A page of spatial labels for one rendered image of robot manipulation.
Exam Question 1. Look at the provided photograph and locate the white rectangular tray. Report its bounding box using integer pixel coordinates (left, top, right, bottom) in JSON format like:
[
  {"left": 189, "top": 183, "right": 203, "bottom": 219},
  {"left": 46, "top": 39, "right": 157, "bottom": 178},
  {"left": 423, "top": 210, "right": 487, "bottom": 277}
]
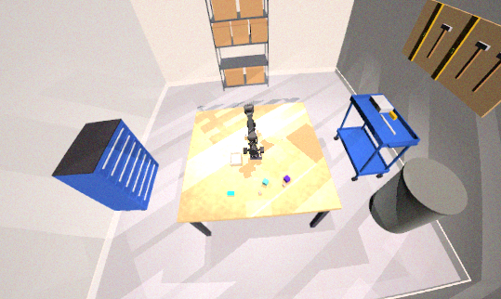
[{"left": 230, "top": 151, "right": 242, "bottom": 166}]

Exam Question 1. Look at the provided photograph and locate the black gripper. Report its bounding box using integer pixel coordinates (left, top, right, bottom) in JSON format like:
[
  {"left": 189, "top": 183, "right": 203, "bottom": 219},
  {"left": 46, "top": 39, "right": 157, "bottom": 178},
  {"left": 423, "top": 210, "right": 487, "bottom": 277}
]
[{"left": 243, "top": 147, "right": 264, "bottom": 154}]

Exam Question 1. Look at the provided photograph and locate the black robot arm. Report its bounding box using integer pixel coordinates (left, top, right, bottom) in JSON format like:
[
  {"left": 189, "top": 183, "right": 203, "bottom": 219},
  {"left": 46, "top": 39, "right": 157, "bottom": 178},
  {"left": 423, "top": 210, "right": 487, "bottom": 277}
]
[{"left": 244, "top": 104, "right": 259, "bottom": 158}]

